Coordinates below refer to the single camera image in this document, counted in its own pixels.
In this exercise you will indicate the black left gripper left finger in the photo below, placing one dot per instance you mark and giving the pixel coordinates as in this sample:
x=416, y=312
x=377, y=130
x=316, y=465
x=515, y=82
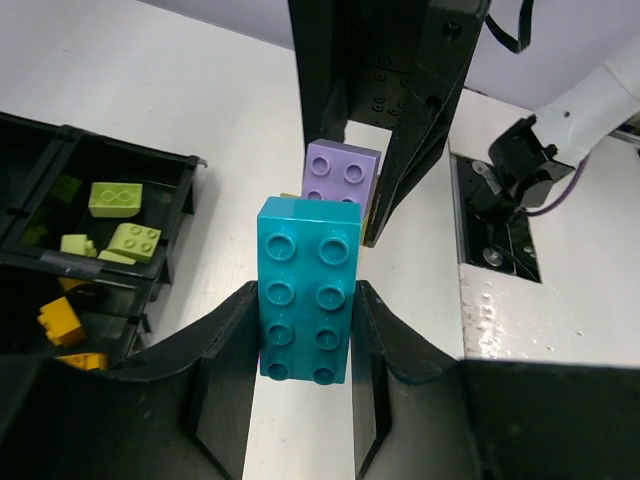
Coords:
x=180, y=409

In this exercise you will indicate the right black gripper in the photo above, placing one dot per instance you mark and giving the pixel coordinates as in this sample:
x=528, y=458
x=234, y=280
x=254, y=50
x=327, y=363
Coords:
x=389, y=64

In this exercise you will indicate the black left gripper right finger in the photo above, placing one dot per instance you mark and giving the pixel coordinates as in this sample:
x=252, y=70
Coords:
x=420, y=414

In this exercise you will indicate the lavender lego brick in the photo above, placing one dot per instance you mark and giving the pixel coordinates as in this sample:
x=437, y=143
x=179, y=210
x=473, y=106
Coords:
x=339, y=172

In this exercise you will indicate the small orange lego piece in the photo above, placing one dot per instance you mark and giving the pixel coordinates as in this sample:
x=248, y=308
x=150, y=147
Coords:
x=86, y=361

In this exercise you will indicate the turquoise lego block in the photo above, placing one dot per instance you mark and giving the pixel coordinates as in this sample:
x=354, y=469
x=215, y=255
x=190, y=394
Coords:
x=307, y=259

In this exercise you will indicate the orange square lego brick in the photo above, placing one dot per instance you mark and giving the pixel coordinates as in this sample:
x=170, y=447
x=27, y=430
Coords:
x=62, y=326

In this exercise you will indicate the light green sloped lego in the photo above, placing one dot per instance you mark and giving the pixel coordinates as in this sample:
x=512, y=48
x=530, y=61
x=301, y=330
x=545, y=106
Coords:
x=130, y=244

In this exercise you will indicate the orange rounded lego block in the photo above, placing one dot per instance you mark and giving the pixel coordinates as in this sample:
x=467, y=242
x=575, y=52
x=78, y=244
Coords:
x=72, y=286

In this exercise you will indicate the light green square lego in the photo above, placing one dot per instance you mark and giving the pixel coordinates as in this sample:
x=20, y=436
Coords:
x=78, y=244

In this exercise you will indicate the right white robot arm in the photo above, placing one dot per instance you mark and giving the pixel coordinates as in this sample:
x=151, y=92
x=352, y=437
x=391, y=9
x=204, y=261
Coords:
x=539, y=150

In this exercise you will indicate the black four-compartment bin tray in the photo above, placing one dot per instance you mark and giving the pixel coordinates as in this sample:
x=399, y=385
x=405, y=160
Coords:
x=88, y=229

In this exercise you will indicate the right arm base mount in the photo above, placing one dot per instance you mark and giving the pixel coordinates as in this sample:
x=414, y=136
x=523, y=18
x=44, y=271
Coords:
x=507, y=249

